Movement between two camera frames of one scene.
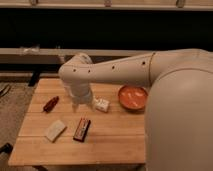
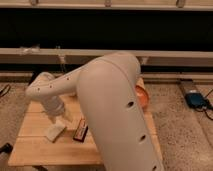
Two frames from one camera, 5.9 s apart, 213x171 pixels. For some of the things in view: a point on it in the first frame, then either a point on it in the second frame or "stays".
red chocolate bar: [81, 129] stays
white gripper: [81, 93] → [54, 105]
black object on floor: [7, 148] stays
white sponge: [55, 131] stays
